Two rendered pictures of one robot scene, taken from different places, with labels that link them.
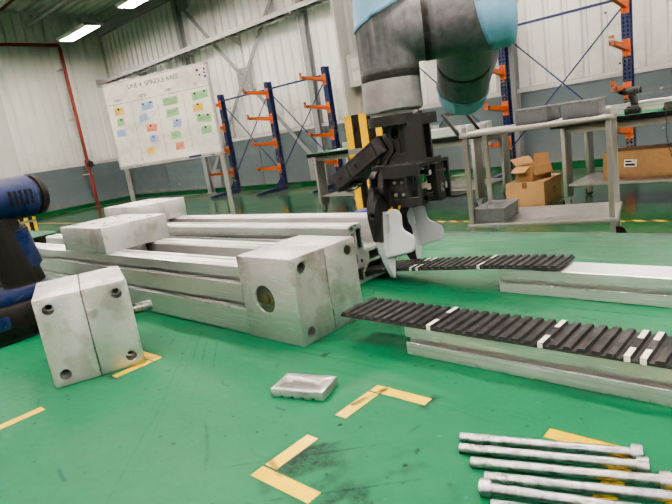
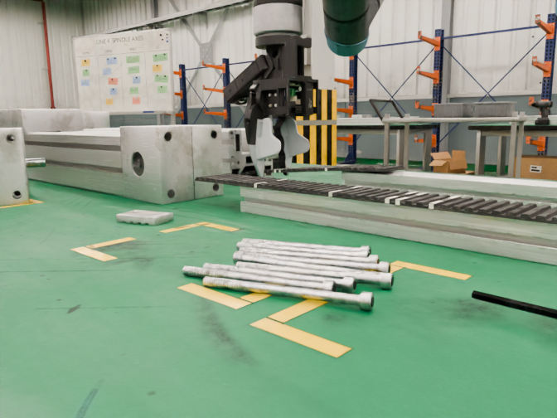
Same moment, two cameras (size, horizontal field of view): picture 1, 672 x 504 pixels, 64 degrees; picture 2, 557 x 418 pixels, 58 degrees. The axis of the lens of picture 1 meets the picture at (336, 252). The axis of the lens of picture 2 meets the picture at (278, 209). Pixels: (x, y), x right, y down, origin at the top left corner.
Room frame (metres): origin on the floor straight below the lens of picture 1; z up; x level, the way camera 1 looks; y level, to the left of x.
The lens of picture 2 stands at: (-0.08, -0.09, 0.88)
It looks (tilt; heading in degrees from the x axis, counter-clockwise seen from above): 10 degrees down; 359
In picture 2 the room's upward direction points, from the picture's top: 1 degrees counter-clockwise
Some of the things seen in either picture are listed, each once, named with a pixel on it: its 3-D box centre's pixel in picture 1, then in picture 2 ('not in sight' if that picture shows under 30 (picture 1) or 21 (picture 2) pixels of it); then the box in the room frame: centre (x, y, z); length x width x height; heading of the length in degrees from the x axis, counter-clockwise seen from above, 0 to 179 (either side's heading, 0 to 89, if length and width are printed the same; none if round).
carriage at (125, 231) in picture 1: (116, 240); (36, 127); (0.91, 0.36, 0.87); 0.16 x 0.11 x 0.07; 46
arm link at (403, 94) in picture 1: (394, 98); (279, 24); (0.72, -0.10, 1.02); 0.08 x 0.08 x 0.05
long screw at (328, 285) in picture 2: not in sight; (254, 279); (0.22, -0.07, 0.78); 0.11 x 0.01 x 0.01; 63
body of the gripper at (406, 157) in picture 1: (405, 161); (282, 79); (0.71, -0.11, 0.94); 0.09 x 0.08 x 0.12; 46
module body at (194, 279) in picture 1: (122, 267); (39, 153); (0.91, 0.36, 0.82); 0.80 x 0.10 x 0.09; 46
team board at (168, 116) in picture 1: (171, 159); (127, 112); (6.50, 1.74, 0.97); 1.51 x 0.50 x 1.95; 66
